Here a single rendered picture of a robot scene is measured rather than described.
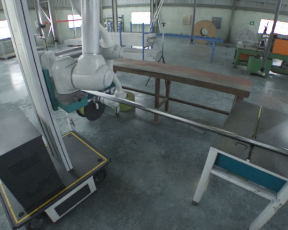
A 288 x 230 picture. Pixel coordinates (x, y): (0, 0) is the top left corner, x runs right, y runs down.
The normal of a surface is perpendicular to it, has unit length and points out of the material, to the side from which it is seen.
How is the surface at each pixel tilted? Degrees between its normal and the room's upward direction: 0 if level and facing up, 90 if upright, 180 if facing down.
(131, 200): 0
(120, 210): 0
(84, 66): 77
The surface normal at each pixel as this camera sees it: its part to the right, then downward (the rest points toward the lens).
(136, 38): -0.40, 0.48
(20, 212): 0.00, -0.85
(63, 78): -0.21, 0.42
